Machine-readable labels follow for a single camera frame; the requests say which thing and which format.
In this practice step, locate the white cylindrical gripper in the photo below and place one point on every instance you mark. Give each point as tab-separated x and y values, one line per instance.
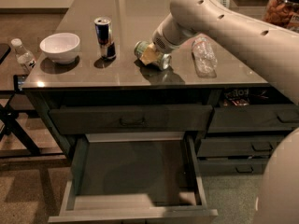
164	44

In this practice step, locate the green soda can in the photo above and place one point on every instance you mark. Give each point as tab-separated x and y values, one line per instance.
147	53

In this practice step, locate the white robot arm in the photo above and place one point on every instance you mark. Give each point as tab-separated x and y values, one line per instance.
273	53

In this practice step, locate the grey kitchen counter cabinet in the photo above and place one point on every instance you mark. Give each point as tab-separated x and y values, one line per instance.
93	81

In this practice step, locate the clear plastic bottle on counter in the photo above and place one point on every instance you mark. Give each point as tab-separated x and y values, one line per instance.
205	61

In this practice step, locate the blue silver energy drink can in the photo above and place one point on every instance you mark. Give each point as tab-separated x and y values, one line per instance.
103	28

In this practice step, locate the snack bags in drawer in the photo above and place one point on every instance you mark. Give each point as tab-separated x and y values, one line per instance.
237	97

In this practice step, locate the top right drawer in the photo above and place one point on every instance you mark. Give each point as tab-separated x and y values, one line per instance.
254	118

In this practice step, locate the top left drawer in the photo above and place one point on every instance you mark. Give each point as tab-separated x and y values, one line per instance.
131	118

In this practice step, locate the middle right drawer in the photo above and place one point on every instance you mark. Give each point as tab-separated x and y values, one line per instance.
229	146

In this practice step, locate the open middle drawer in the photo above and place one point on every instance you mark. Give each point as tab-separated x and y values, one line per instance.
135	182

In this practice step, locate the bottom right drawer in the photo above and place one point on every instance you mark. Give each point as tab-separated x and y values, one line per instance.
232	167

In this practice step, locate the white ceramic bowl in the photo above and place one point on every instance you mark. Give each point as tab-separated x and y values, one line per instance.
61	48

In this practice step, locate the small bottle with white cap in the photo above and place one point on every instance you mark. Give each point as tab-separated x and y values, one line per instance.
25	57

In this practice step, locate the dark side table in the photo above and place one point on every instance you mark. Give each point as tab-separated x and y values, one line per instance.
17	102

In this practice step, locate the smartphone on side table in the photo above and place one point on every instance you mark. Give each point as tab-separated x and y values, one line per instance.
19	82

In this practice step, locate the clear jar of snacks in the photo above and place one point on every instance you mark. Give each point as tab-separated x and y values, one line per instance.
283	13

